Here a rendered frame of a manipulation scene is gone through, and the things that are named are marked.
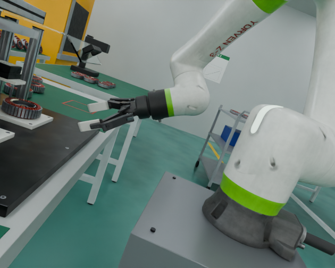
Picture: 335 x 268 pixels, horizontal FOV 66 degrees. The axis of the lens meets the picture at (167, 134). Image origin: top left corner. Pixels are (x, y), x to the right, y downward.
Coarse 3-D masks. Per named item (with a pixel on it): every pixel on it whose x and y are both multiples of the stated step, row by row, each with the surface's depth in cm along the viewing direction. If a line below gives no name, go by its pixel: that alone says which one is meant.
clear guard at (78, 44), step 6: (6, 12) 70; (24, 18) 71; (36, 24) 82; (42, 24) 71; (54, 30) 71; (72, 36) 76; (72, 42) 73; (78, 42) 79; (84, 42) 86; (78, 48) 76; (78, 54) 73; (84, 54) 79; (90, 54) 87; (84, 60) 76; (90, 60) 84; (96, 60) 92
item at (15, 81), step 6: (0, 60) 80; (0, 66) 76; (6, 66) 76; (12, 66) 77; (18, 66) 80; (0, 72) 76; (6, 72) 77; (12, 72) 78; (18, 72) 81; (0, 78) 77; (6, 78) 77; (12, 78) 79; (18, 78) 82; (18, 84) 79; (24, 84) 83
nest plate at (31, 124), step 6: (0, 108) 80; (0, 114) 76; (6, 114) 77; (42, 114) 89; (6, 120) 76; (12, 120) 76; (18, 120) 76; (24, 120) 78; (30, 120) 80; (36, 120) 82; (42, 120) 84; (48, 120) 87; (24, 126) 76; (30, 126) 76; (36, 126) 79
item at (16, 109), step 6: (6, 102) 78; (12, 102) 79; (18, 102) 84; (24, 102) 85; (30, 102) 86; (6, 108) 77; (12, 108) 77; (18, 108) 77; (24, 108) 78; (30, 108) 79; (36, 108) 81; (42, 108) 84; (12, 114) 77; (18, 114) 77; (24, 114) 79; (30, 114) 79; (36, 114) 81
